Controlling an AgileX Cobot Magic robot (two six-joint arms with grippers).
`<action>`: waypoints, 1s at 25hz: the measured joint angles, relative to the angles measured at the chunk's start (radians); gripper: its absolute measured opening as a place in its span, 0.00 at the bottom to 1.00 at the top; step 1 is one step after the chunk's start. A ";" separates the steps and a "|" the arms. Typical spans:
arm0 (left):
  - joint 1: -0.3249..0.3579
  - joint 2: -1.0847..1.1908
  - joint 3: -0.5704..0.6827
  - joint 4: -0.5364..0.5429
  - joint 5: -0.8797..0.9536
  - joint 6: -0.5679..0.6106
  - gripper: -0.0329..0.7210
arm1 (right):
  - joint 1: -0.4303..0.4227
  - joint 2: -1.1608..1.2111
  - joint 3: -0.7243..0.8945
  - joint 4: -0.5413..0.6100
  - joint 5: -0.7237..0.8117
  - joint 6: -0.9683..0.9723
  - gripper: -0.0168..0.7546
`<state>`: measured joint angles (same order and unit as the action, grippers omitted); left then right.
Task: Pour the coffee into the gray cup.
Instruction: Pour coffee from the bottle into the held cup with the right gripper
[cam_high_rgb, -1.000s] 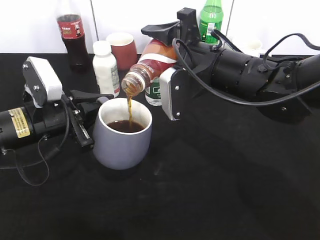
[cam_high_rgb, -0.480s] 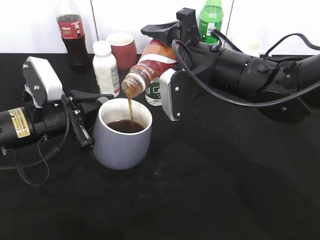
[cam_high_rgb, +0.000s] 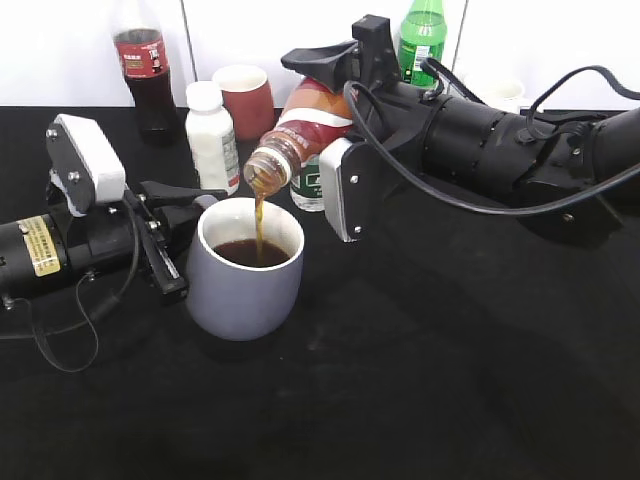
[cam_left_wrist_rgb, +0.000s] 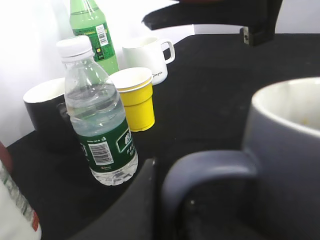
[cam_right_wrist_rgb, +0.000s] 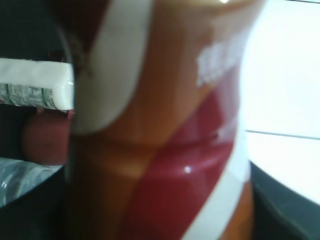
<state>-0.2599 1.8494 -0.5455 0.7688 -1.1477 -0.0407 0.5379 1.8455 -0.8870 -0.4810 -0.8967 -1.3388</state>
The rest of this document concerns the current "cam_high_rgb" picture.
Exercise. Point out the green sprite bottle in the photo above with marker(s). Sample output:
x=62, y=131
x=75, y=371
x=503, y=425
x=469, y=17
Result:
x=423, y=34

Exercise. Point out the grey ceramic mug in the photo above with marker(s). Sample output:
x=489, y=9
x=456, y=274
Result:
x=236, y=302

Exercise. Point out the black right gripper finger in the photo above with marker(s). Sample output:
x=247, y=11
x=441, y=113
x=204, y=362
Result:
x=331, y=66

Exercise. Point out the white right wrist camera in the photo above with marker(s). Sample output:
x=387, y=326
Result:
x=350, y=175

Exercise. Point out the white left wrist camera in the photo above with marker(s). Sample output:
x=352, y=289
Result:
x=85, y=168

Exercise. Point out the brown coffee drink bottle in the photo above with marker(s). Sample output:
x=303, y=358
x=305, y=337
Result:
x=313, y=117

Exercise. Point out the white ceramic mug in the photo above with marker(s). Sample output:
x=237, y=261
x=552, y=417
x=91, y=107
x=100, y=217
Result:
x=504, y=93

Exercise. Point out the dark red ceramic mug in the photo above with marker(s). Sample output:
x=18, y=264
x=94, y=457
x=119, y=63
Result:
x=248, y=97

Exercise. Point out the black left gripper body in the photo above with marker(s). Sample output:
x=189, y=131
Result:
x=125, y=234

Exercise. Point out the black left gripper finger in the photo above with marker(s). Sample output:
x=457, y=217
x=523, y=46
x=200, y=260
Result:
x=159, y=195

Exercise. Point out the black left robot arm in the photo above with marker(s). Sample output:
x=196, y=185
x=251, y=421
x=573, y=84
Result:
x=48, y=252

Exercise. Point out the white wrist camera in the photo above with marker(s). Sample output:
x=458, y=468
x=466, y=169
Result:
x=85, y=168
x=350, y=175

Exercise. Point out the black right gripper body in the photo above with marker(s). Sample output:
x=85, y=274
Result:
x=393, y=112

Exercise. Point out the white milk bottle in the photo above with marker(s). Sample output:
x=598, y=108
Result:
x=210, y=132

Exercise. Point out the clear water bottle green label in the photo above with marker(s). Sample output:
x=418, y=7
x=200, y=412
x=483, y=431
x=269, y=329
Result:
x=305, y=188

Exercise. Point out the cola bottle red label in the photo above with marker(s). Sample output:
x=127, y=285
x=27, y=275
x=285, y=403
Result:
x=139, y=43

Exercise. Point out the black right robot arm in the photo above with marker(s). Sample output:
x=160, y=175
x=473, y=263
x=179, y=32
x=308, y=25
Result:
x=567, y=178

